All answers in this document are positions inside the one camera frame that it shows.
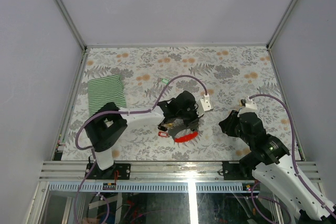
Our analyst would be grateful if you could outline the grey red key ring holder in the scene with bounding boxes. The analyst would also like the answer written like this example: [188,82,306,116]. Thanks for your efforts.
[168,130,198,143]

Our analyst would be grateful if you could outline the red key tag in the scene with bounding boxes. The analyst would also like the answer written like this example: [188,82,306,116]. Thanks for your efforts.
[158,132,170,137]

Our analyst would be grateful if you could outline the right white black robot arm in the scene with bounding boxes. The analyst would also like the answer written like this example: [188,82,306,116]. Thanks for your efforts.
[218,110,335,223]

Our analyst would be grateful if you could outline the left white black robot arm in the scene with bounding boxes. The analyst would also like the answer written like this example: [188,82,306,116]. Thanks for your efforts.
[84,91,212,179]

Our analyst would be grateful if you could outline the green key tag centre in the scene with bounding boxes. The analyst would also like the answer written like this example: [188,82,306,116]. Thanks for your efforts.
[158,78,169,84]

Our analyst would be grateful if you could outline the green striped cloth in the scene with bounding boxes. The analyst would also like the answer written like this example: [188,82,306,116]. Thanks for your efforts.
[87,74,127,116]

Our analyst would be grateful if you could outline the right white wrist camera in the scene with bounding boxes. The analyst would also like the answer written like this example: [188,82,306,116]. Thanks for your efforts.
[237,97,258,117]

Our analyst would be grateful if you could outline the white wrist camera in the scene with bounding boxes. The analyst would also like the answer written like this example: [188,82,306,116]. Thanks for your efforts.
[199,94,214,112]
[237,97,258,117]

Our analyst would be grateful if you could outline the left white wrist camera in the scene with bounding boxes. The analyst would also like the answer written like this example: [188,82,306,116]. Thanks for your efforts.
[199,94,214,112]

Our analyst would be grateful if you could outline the aluminium front rail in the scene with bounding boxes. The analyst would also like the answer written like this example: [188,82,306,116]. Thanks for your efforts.
[39,159,321,193]

